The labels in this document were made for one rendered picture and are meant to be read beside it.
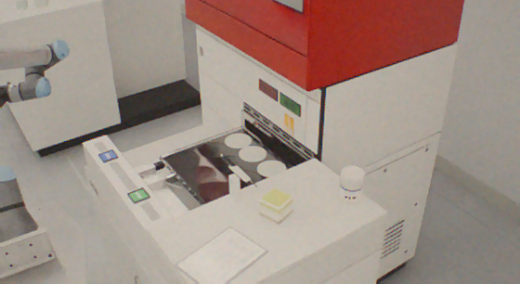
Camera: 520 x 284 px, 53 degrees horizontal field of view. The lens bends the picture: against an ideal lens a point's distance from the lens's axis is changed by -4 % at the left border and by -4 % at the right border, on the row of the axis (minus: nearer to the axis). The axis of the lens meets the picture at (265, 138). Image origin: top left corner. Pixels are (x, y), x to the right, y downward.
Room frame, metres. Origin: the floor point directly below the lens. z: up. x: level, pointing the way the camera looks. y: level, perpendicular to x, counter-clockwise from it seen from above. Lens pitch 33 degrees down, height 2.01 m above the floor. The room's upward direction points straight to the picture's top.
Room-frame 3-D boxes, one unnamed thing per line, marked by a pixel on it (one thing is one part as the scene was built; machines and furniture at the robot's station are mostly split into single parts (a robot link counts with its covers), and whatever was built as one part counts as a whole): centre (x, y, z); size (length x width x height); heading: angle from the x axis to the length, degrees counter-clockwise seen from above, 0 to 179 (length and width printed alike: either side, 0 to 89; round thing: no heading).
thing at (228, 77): (1.83, 0.05, 1.02); 0.82 x 0.03 x 0.40; 35
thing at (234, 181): (1.28, 0.08, 1.03); 0.06 x 0.04 x 0.13; 125
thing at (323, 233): (1.17, -0.01, 0.89); 0.62 x 0.35 x 0.14; 125
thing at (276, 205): (1.20, -0.03, 1.00); 0.07 x 0.07 x 0.07; 53
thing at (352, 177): (1.28, -0.26, 1.01); 0.07 x 0.07 x 0.10
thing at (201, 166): (1.54, 0.13, 0.90); 0.34 x 0.34 x 0.01; 35
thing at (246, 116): (1.68, -0.04, 0.89); 0.44 x 0.02 x 0.10; 35
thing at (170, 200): (1.38, 0.34, 0.87); 0.36 x 0.08 x 0.03; 35
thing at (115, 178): (1.39, 0.46, 0.89); 0.55 x 0.09 x 0.14; 35
